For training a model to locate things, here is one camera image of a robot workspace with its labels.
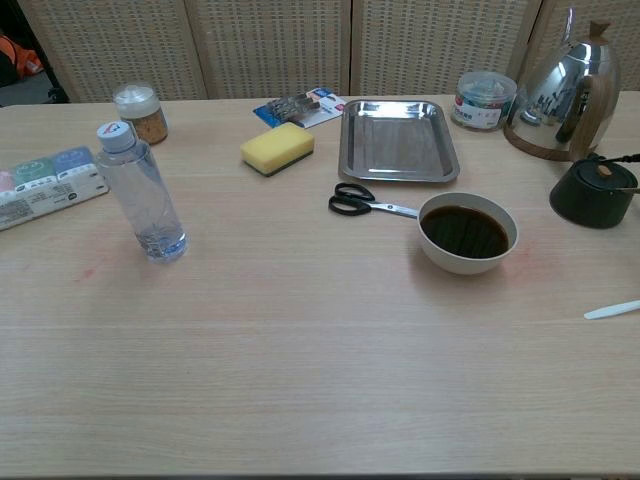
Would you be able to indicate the white plastic utensil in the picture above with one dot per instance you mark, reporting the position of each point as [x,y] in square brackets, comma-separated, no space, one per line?
[611,310]

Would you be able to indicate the cup with dark interior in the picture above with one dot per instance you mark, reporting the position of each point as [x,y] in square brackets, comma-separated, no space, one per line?
[465,235]

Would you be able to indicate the small black pitcher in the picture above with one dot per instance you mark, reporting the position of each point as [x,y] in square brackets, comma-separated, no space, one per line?
[590,200]

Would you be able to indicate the yellow sponge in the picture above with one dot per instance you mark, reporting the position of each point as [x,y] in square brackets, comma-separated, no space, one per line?
[275,147]

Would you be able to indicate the stainless steel tray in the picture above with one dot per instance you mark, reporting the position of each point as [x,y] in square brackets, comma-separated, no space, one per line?
[398,142]

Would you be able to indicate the blue blister pack of clips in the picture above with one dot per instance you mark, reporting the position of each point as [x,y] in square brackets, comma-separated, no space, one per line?
[300,107]

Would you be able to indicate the clear plastic water bottle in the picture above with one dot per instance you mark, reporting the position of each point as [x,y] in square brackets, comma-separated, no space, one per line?
[142,200]

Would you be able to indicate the wooden woven folding screen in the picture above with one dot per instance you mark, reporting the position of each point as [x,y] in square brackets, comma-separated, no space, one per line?
[275,45]

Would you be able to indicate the clear jar of colourful clips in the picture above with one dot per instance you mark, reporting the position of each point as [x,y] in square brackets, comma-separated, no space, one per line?
[482,102]

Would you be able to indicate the spice jar white lid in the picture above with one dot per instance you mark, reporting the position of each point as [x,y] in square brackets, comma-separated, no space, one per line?
[142,117]

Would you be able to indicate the multipack of tissue packets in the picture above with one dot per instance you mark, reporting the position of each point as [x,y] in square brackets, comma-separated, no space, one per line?
[45,190]

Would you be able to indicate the orange and black bag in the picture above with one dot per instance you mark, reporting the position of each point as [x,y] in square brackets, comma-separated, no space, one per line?
[20,62]

